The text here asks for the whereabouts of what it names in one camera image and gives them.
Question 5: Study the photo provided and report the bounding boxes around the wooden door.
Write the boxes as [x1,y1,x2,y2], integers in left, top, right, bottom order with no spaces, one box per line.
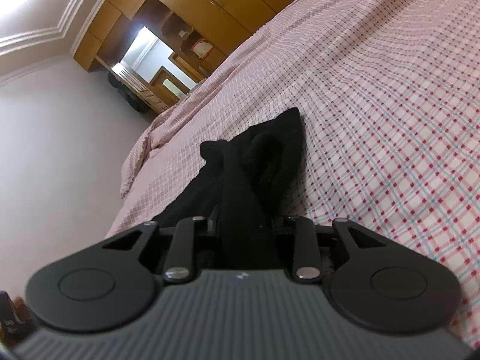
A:
[150,67,191,107]

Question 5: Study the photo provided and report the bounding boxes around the black small garment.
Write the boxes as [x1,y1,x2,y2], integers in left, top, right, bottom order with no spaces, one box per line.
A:
[150,106,305,271]

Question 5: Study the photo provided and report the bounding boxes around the pink item on shelf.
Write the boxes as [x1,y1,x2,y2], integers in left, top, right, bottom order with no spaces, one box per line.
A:
[191,38,214,59]

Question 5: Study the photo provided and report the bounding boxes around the wooden wardrobe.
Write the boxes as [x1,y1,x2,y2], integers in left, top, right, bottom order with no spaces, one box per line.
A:
[73,0,294,113]

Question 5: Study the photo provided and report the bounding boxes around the pink checked bed sheet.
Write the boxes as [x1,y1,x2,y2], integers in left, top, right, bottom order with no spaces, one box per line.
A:
[110,0,479,347]

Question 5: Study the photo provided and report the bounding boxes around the dark clothes hanging by door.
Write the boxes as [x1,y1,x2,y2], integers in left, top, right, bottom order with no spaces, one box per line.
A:
[107,72,150,114]

